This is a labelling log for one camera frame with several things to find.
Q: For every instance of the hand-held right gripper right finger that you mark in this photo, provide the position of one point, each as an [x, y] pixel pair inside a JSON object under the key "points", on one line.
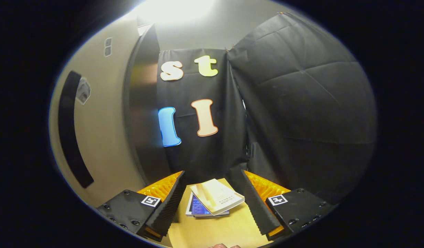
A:
{"points": [[256, 206]]}

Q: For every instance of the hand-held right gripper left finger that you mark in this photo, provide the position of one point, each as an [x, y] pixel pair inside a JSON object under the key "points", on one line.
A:
{"points": [[168, 206]]}

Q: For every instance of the blue book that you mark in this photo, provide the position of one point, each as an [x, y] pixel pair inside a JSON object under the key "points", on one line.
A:
{"points": [[198, 208]]}

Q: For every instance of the black backdrop cloth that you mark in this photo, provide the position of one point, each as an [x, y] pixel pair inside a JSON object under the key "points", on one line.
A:
{"points": [[301, 103]]}

